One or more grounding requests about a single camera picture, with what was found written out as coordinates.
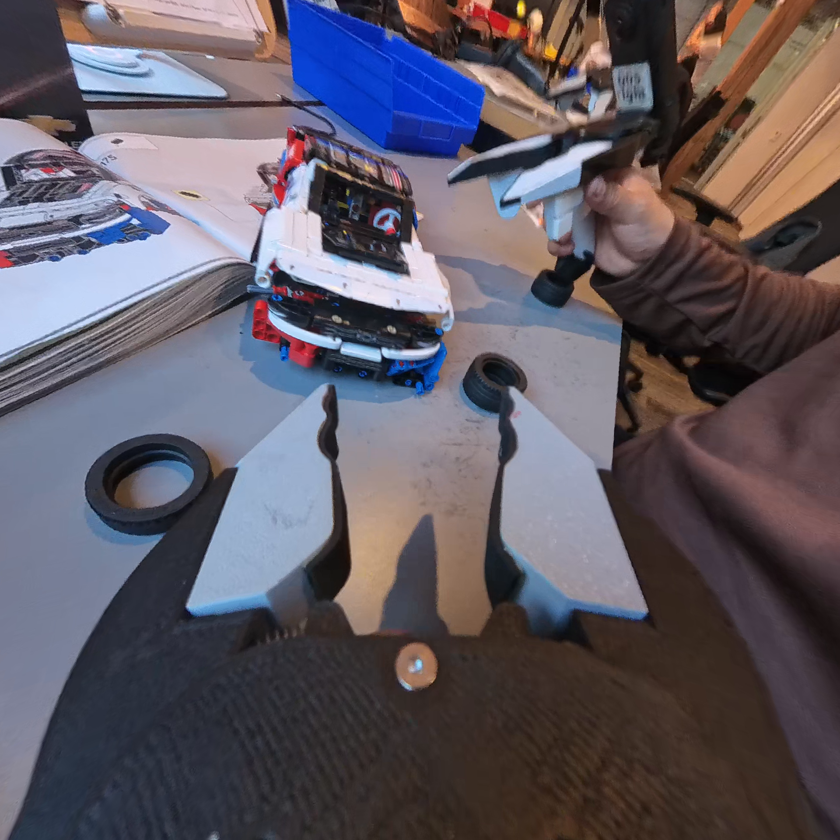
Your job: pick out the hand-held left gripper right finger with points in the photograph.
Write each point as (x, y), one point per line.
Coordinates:
(564, 525)

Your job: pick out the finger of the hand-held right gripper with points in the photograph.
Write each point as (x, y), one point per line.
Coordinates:
(512, 157)
(558, 174)

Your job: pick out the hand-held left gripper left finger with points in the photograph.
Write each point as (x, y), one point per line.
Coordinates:
(275, 525)

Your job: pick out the small black rubber tyre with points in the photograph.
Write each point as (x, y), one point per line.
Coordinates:
(550, 289)
(98, 492)
(479, 394)

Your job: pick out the toy brick race car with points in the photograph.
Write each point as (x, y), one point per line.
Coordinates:
(341, 262)

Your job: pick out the instruction booklet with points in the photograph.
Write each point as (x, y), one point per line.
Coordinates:
(98, 262)

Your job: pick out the person's right hand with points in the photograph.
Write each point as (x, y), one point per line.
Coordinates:
(630, 223)

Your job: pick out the blue plastic bin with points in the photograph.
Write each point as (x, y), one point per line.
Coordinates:
(380, 85)

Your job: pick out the person's dark sweater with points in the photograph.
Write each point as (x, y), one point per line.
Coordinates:
(754, 525)

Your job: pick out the black office chair base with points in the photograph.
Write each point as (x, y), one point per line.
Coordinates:
(695, 387)

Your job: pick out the wooden document holder board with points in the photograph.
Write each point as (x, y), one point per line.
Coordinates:
(197, 26)

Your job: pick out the silver stand base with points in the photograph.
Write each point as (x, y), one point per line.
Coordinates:
(151, 75)

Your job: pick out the black toy set box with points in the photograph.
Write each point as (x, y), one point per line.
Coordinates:
(39, 65)

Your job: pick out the wooden post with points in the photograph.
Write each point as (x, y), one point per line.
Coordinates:
(741, 85)

